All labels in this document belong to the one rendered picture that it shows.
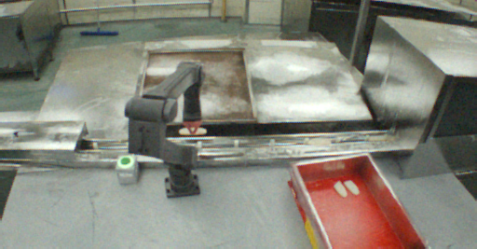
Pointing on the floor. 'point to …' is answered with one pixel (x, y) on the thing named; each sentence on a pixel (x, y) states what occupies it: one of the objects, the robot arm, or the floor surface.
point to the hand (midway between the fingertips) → (193, 129)
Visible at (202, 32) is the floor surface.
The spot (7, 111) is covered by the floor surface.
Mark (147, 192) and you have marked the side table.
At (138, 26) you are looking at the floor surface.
